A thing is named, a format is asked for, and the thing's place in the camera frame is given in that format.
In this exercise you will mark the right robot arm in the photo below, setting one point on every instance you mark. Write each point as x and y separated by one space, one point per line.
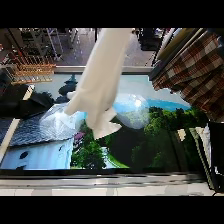
215 156

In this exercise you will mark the red-brown checked shirt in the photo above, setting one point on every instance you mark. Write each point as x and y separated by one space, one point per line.
196 73

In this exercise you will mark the heap of clothes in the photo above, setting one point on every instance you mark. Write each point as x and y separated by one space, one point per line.
176 41

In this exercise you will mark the black garment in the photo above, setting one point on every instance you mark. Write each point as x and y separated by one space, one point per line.
20 100

